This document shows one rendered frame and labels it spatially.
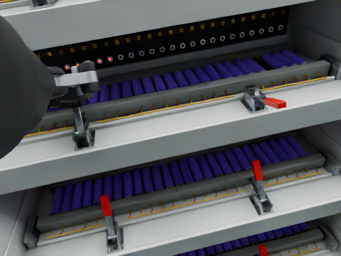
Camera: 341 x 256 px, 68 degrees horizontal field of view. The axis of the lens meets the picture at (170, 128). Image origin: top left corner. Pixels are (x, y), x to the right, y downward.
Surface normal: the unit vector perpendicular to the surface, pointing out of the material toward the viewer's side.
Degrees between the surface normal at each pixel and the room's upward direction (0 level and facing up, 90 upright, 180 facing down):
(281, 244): 19
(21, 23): 109
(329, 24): 90
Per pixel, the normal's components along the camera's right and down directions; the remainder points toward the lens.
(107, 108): 0.17, 0.58
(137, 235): -0.11, -0.79
